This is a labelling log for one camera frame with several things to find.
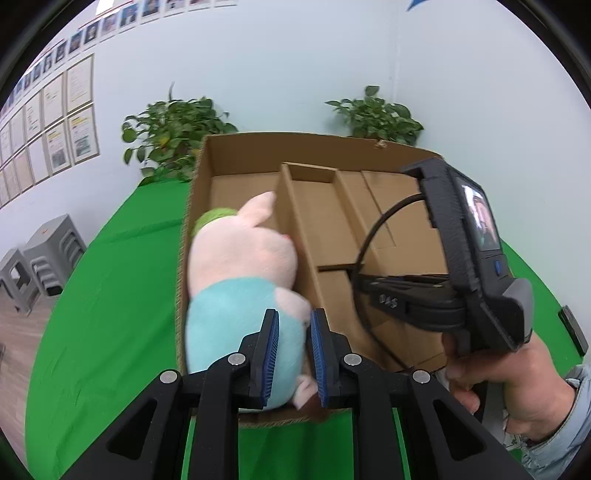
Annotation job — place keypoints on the cardboard box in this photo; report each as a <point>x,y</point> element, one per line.
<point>323,221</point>

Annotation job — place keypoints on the grey plastic stool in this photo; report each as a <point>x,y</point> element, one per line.
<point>18,281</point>

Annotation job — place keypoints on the pink plush pig toy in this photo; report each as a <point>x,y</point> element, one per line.
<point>244,258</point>

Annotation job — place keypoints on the person's right forearm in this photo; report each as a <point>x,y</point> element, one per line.
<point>565,438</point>

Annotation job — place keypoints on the stack of grey plastic stools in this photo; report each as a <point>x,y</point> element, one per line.
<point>53,251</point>

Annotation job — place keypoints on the bushy potted green plant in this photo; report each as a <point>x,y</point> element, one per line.
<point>173,129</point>

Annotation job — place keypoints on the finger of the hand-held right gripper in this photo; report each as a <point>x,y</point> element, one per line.
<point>392,295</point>

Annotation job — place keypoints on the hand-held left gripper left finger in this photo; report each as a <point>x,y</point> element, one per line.
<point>270,364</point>

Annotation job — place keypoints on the person's right hand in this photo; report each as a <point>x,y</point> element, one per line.
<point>531,387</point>

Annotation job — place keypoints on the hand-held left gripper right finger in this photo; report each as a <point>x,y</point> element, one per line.
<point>319,364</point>

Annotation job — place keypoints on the wall of framed certificates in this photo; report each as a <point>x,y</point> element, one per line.
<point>60,124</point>

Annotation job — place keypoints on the blue wall decal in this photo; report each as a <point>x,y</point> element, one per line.
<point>418,3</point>

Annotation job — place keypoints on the flat black device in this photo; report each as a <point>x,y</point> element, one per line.
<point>573,330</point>

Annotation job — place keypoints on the row of portrait photos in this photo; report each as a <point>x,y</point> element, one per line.
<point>92,30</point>

